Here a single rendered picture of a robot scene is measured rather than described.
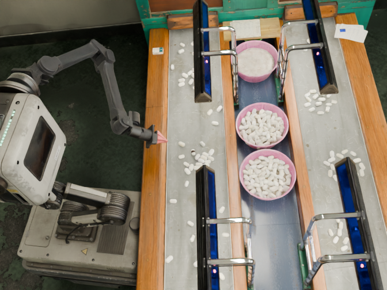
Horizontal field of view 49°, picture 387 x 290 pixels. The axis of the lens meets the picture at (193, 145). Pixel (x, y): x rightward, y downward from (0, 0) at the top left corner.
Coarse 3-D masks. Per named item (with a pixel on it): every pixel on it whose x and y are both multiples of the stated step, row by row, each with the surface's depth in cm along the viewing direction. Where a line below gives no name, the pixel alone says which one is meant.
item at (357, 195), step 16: (336, 176) 169; (352, 176) 162; (352, 192) 159; (352, 208) 158; (352, 224) 156; (368, 224) 156; (352, 240) 154; (368, 240) 150; (368, 272) 145; (368, 288) 144
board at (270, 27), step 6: (264, 18) 252; (270, 18) 252; (276, 18) 252; (228, 24) 253; (264, 24) 250; (270, 24) 250; (276, 24) 249; (264, 30) 248; (270, 30) 247; (276, 30) 247; (228, 36) 248; (264, 36) 245; (270, 36) 245; (276, 36) 245
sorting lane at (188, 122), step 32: (192, 32) 257; (192, 64) 245; (192, 96) 234; (192, 128) 223; (224, 128) 221; (192, 160) 214; (224, 160) 212; (192, 192) 205; (224, 192) 204; (224, 224) 196; (192, 256) 190; (224, 256) 188; (192, 288) 183; (224, 288) 182
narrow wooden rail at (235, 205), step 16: (224, 48) 245; (224, 64) 239; (224, 80) 234; (224, 96) 229; (224, 112) 224; (240, 208) 196; (240, 224) 192; (240, 240) 189; (240, 256) 185; (240, 272) 182; (240, 288) 179
